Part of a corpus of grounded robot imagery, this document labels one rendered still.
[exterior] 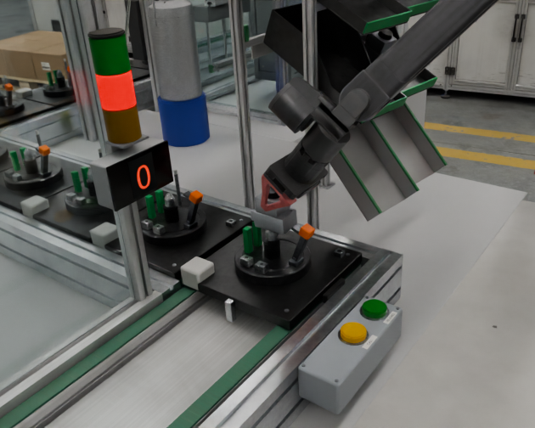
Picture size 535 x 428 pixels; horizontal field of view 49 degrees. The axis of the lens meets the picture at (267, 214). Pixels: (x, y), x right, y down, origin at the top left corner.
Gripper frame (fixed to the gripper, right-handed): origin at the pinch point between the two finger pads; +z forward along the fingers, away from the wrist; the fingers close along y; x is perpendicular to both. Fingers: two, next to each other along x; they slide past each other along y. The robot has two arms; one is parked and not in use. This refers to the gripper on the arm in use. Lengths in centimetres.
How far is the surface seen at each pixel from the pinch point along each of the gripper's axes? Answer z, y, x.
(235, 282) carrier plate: 12.0, 8.7, 5.9
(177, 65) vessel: 45, -56, -60
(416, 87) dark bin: -13.4, -39.7, 0.1
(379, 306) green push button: -3.4, 2.1, 25.0
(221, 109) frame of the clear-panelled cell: 71, -86, -54
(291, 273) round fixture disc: 5.2, 3.4, 11.3
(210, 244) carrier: 19.7, 1.1, -3.9
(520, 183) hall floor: 95, -262, 56
